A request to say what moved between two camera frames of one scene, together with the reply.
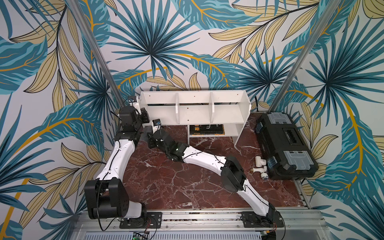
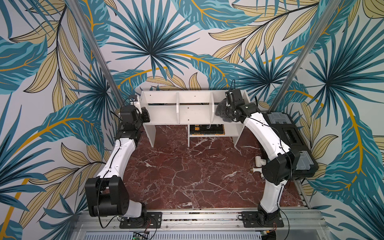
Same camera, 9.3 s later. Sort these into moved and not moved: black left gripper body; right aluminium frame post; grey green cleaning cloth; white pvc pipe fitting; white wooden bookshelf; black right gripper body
Moved: grey green cleaning cloth; black right gripper body
Not moved: white pvc pipe fitting; right aluminium frame post; white wooden bookshelf; black left gripper body
